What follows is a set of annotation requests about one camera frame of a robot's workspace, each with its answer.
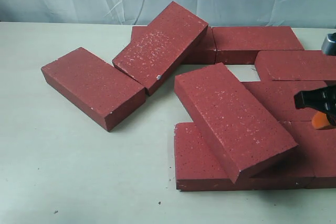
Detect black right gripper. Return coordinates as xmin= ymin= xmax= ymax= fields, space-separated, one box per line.
xmin=294 ymin=85 xmax=335 ymax=130

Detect white-flecked red brick chipped corner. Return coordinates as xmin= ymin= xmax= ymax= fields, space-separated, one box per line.
xmin=112 ymin=2 xmax=208 ymax=95

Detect front row right red brick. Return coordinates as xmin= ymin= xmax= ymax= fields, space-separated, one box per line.
xmin=290 ymin=122 xmax=335 ymax=189

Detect third row red brick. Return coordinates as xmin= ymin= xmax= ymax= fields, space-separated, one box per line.
xmin=243 ymin=81 xmax=326 ymax=122

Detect second row right red brick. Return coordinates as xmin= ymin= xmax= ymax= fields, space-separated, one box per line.
xmin=255 ymin=50 xmax=335 ymax=86

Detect back row right red brick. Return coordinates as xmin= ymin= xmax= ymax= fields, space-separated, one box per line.
xmin=212 ymin=26 xmax=304 ymax=65

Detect front row left red brick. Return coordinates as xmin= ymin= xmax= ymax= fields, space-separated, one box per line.
xmin=174 ymin=122 xmax=315 ymax=191

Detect back row left red brick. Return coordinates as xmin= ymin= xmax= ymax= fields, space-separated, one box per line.
xmin=130 ymin=26 xmax=217 ymax=65

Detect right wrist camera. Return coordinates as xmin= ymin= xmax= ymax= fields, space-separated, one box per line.
xmin=321 ymin=33 xmax=336 ymax=56

